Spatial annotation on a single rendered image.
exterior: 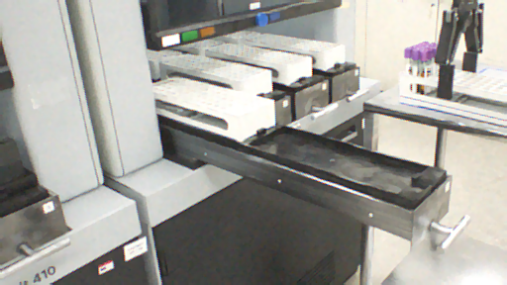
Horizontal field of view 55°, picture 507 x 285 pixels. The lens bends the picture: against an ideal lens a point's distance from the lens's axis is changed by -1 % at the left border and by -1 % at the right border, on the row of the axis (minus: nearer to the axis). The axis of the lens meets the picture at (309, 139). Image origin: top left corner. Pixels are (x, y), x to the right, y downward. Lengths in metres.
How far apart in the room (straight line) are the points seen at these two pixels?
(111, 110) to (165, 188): 0.17
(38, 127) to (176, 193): 0.27
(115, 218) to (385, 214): 0.46
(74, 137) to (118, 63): 0.15
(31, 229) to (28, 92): 0.21
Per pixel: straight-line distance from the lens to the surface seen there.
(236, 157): 0.88
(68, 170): 0.93
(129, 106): 0.96
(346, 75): 1.32
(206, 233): 1.06
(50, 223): 0.84
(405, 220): 0.71
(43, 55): 0.87
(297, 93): 1.16
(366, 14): 3.43
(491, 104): 1.07
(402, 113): 1.01
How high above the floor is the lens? 1.17
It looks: 24 degrees down
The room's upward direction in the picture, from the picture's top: 1 degrees counter-clockwise
